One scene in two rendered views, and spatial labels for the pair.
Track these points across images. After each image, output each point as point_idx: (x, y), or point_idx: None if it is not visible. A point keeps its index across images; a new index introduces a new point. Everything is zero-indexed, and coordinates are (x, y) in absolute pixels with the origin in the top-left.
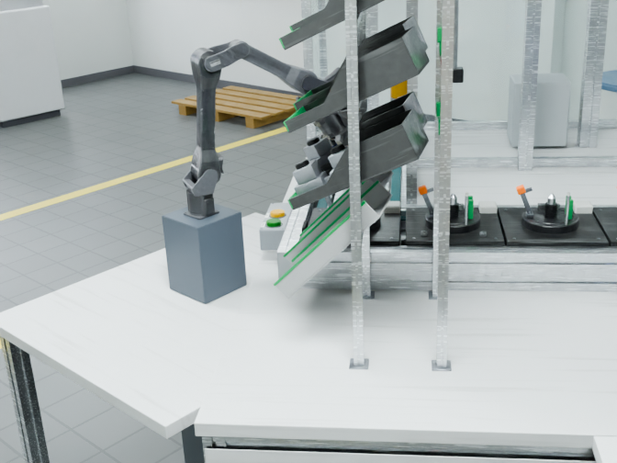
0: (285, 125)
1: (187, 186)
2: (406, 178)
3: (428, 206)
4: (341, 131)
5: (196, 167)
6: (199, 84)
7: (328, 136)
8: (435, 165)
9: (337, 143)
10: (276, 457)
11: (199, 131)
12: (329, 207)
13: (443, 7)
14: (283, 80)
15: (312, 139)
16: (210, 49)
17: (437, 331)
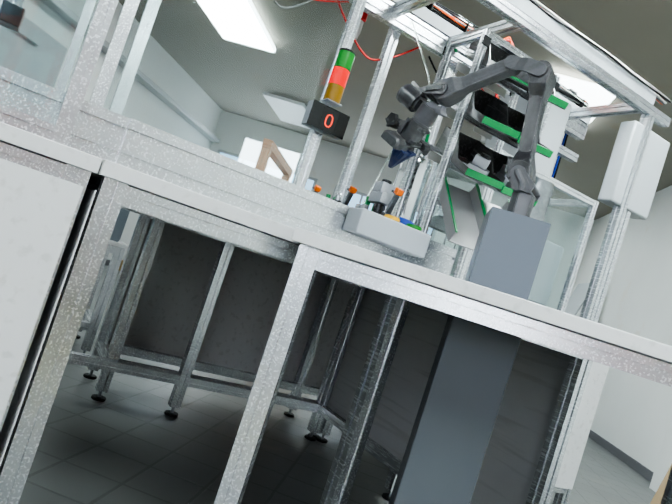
0: (552, 153)
1: (538, 191)
2: (307, 178)
3: (348, 203)
4: (421, 141)
5: (534, 173)
6: (548, 97)
7: (421, 144)
8: (413, 174)
9: (423, 152)
10: (556, 351)
11: (537, 139)
12: (452, 206)
13: (516, 103)
14: (464, 93)
15: (486, 154)
16: (532, 60)
17: (462, 272)
